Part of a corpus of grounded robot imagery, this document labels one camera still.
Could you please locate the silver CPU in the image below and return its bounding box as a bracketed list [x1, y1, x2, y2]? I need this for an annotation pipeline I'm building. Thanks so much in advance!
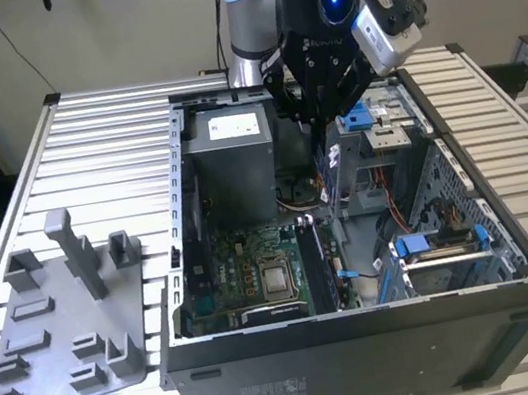
[261, 263, 296, 302]

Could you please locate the black graphics card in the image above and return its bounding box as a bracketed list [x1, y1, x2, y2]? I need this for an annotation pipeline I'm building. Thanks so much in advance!
[235, 298, 314, 330]

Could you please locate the hard disk blue carrier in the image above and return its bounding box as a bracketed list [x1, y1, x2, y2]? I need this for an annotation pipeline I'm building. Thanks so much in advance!
[387, 220, 498, 288]

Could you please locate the grey plastic parts rack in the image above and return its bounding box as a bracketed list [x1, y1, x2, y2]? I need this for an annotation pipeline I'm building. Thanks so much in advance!
[0, 196, 169, 395]

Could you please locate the black RAM slot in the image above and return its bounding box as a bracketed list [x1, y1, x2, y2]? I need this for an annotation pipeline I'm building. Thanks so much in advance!
[296, 220, 326, 316]

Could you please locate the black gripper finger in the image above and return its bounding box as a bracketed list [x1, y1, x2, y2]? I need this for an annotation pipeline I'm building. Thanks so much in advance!
[310, 55, 382, 146]
[257, 42, 325, 154]

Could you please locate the black hanging cable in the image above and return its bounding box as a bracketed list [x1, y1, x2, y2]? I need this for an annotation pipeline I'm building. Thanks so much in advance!
[206, 0, 244, 70]

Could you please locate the grey metal drive cage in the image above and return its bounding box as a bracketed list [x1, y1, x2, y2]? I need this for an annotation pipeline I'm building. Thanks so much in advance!
[310, 79, 443, 218]

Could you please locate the grey power supply box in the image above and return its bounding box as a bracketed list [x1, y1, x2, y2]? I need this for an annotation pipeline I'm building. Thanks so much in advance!
[177, 99, 293, 233]

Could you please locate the round black case speaker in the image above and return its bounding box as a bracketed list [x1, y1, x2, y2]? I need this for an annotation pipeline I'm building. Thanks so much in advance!
[285, 173, 322, 210]

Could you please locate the green motherboard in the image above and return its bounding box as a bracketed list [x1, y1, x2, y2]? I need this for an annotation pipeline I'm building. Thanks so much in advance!
[169, 210, 365, 339]

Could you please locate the yellow orange wire bundle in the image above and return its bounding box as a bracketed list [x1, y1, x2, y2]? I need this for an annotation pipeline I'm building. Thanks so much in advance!
[271, 169, 336, 217]

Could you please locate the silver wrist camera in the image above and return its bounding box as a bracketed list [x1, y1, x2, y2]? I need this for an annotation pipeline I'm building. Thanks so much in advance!
[344, 0, 429, 81]

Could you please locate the black open PC case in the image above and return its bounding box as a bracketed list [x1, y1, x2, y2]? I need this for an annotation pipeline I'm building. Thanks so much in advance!
[111, 33, 528, 395]

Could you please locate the black wire blue plug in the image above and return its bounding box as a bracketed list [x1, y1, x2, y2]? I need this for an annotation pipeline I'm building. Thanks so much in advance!
[336, 262, 385, 286]

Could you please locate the CPU socket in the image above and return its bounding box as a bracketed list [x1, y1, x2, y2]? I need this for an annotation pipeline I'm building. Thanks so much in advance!
[252, 250, 305, 309]

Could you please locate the blue plastic drive latch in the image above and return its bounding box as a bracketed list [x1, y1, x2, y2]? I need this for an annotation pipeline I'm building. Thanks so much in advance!
[332, 99, 375, 137]

